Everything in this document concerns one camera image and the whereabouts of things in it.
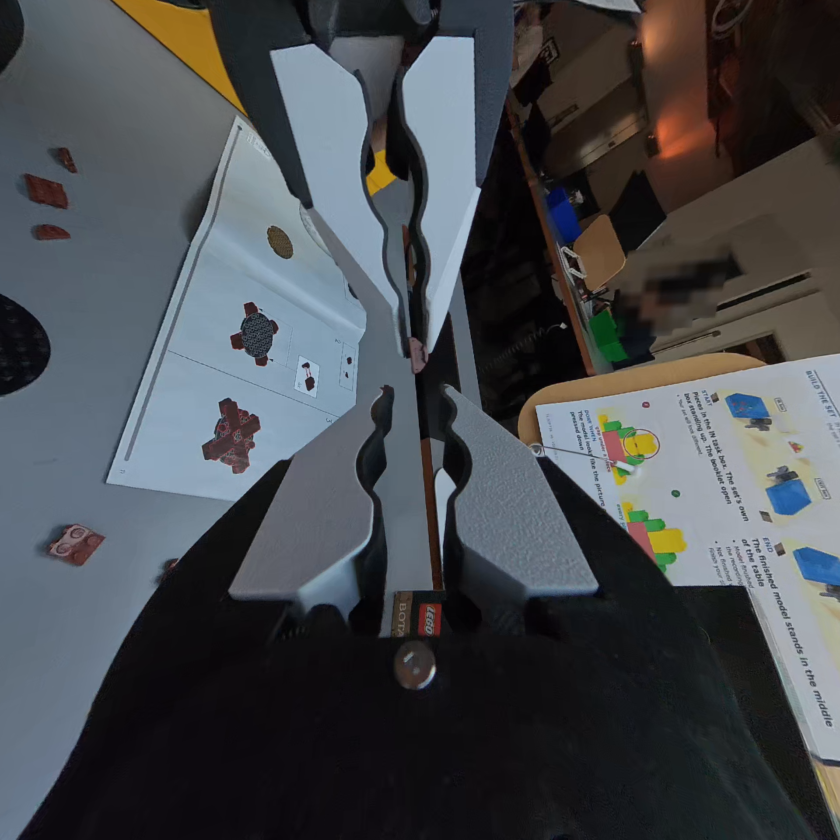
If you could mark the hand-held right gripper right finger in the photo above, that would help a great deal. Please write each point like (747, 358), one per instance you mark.
(518, 525)

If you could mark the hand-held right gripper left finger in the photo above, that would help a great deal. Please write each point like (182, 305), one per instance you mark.
(308, 525)

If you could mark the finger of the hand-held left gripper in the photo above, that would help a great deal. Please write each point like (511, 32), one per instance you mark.
(446, 131)
(321, 131)

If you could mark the printed task sheet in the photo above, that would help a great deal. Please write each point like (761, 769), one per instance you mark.
(722, 459)

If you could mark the grey desk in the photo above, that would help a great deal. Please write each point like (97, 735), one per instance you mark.
(65, 426)

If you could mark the yellow sheet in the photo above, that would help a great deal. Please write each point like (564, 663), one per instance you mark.
(184, 39)

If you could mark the black toy set box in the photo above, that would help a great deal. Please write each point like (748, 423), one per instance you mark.
(430, 617)

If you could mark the blue bin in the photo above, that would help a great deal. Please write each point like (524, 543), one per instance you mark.
(564, 213)

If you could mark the wooden edged table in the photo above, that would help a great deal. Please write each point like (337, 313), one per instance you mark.
(551, 262)

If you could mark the white instruction booklet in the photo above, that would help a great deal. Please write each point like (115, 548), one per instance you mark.
(216, 295)

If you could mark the tan wooden chair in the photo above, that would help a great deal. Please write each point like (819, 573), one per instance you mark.
(600, 253)

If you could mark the small brown wedge brick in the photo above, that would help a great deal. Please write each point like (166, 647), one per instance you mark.
(65, 160)
(51, 232)

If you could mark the green box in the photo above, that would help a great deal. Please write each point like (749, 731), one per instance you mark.
(607, 334)

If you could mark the brown square plate brick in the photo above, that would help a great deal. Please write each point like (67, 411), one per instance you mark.
(46, 190)
(77, 543)

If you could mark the black round studded plate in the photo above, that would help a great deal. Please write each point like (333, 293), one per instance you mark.
(19, 344)

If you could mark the white cabinet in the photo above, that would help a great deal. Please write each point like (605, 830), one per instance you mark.
(774, 229)

